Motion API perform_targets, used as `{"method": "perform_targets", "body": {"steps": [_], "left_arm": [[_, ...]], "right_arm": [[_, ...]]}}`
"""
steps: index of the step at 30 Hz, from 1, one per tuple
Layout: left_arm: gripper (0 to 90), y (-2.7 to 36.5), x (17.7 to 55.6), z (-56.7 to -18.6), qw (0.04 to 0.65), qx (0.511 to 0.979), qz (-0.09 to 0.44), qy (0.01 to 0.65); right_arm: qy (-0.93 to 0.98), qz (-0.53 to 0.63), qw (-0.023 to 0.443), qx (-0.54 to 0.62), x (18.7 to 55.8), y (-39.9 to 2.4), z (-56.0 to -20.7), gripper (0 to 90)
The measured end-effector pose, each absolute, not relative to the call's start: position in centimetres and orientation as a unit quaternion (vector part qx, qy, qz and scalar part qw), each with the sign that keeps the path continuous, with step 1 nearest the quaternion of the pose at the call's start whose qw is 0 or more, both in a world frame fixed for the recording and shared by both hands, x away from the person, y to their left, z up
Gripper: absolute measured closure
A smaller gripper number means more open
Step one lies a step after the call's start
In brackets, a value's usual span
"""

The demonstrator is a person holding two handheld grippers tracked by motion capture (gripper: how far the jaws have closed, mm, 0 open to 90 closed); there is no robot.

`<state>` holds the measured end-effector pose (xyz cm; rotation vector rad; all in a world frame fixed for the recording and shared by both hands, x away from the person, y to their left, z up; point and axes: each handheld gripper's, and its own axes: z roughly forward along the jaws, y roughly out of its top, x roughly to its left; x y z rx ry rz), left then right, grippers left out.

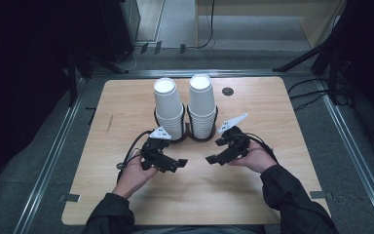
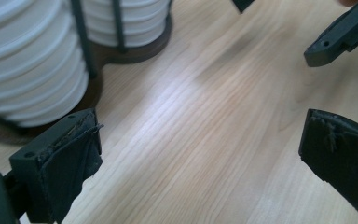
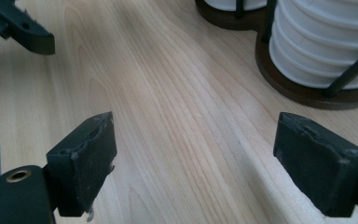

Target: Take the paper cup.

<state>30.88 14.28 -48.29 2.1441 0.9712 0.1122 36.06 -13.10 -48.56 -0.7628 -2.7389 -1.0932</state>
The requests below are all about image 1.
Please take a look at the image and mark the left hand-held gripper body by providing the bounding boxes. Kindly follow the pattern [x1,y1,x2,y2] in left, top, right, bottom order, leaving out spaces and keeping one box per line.
[139,126,178,171]

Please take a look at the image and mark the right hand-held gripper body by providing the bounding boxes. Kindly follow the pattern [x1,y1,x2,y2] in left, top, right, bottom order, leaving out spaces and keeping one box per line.
[217,112,251,162]

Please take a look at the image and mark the stack of white paper cups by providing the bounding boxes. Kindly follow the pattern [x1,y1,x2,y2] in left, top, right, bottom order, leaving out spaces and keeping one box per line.
[153,77,185,141]
[188,73,217,140]

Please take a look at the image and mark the person's right hand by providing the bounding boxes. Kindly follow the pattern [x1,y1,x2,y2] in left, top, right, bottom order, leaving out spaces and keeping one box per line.
[228,140,279,175]

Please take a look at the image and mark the person's left hand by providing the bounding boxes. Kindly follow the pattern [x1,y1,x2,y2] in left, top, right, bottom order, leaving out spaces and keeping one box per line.
[112,151,159,200]

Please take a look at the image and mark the grey tape piece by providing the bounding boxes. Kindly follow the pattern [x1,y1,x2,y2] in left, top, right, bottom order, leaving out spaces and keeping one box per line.
[309,190,334,201]
[57,193,82,203]

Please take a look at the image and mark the black tripod stand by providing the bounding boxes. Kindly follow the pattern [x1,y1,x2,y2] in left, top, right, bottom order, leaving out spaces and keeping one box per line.
[65,48,130,108]
[272,0,374,106]

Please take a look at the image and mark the black cabinet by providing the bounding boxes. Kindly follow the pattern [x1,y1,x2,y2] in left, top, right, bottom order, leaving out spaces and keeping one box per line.
[98,0,141,63]

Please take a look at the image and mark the light wooden furniture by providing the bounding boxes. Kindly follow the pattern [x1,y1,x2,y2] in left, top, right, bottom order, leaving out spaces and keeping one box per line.
[194,0,350,51]

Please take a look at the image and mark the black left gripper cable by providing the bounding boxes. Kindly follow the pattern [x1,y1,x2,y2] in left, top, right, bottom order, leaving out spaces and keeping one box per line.
[116,129,156,183]

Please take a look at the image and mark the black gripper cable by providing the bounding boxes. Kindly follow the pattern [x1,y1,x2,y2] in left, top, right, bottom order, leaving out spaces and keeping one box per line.
[243,132,279,164]
[116,129,156,183]

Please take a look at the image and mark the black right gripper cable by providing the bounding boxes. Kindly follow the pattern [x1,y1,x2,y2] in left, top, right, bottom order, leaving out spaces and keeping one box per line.
[243,132,279,164]

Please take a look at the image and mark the black floor cables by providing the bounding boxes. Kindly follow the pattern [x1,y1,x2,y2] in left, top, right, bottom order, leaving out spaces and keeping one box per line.
[286,77,352,112]

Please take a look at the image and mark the white floor cable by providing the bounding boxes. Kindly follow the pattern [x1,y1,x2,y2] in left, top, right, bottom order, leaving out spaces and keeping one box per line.
[119,44,144,72]

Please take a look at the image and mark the metal floor rail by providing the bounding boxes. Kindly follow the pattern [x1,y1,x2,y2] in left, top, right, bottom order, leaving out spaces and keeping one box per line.
[315,77,374,234]
[12,77,90,234]

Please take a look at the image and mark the black hanging cable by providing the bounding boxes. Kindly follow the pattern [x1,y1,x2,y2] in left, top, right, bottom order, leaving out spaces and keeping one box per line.
[196,0,216,51]

